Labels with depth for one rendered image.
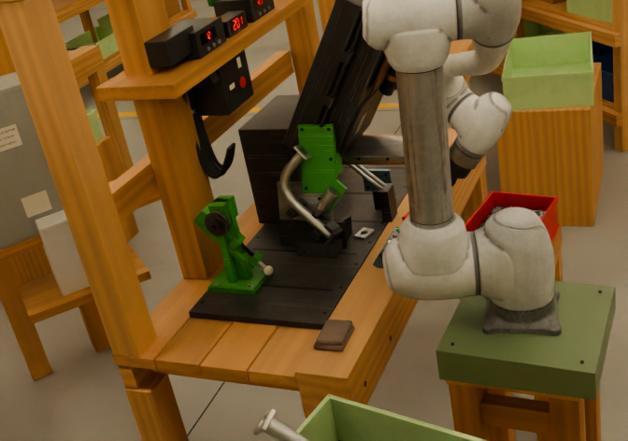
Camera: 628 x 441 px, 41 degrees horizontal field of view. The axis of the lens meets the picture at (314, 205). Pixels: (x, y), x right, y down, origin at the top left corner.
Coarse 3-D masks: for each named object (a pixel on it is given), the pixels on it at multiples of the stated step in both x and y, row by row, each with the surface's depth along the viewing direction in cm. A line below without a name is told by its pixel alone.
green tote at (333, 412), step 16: (336, 400) 185; (320, 416) 184; (336, 416) 188; (352, 416) 184; (368, 416) 181; (384, 416) 178; (400, 416) 177; (304, 432) 179; (320, 432) 184; (336, 432) 190; (352, 432) 187; (368, 432) 184; (384, 432) 181; (400, 432) 178; (416, 432) 175; (432, 432) 172; (448, 432) 170
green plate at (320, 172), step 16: (304, 128) 251; (320, 128) 249; (304, 144) 252; (320, 144) 250; (304, 160) 254; (320, 160) 252; (336, 160) 254; (304, 176) 255; (320, 176) 253; (336, 176) 251; (304, 192) 256; (320, 192) 254
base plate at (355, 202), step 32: (352, 192) 290; (352, 224) 269; (384, 224) 266; (288, 256) 258; (352, 256) 251; (288, 288) 242; (320, 288) 239; (256, 320) 231; (288, 320) 227; (320, 320) 224
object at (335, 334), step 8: (328, 320) 218; (336, 320) 218; (344, 320) 217; (328, 328) 215; (336, 328) 215; (344, 328) 214; (352, 328) 216; (320, 336) 213; (328, 336) 212; (336, 336) 211; (344, 336) 211; (320, 344) 212; (328, 344) 211; (336, 344) 210; (344, 344) 211
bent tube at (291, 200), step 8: (296, 152) 251; (304, 152) 252; (296, 160) 251; (288, 168) 253; (280, 176) 255; (288, 176) 254; (280, 184) 255; (288, 184) 255; (288, 192) 255; (288, 200) 255; (296, 200) 255; (296, 208) 254; (304, 208) 254; (304, 216) 254; (312, 216) 254; (312, 224) 254; (320, 224) 253; (320, 232) 253; (328, 232) 252
